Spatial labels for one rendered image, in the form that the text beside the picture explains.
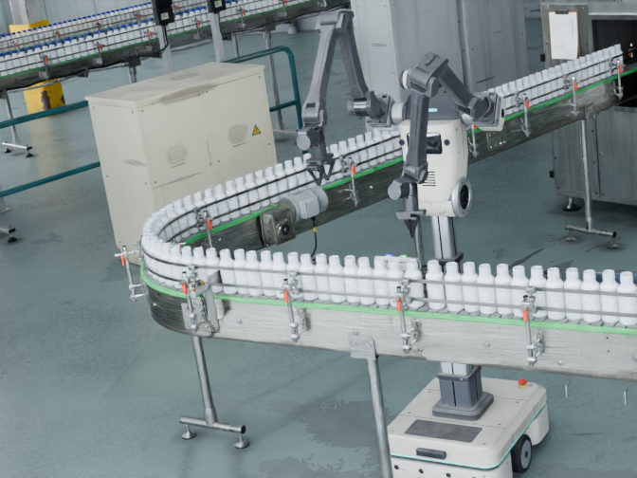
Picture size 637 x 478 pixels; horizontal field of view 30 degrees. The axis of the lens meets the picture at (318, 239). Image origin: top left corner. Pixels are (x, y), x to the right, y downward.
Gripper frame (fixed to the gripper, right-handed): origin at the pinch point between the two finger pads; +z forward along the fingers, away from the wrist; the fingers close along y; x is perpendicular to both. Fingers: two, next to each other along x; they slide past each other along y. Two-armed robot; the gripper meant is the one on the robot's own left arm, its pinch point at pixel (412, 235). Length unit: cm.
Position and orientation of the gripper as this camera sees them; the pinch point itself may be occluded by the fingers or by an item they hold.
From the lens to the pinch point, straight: 433.5
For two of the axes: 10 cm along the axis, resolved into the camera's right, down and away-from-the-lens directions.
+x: 2.8, -1.6, 9.5
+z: 0.7, 9.9, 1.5
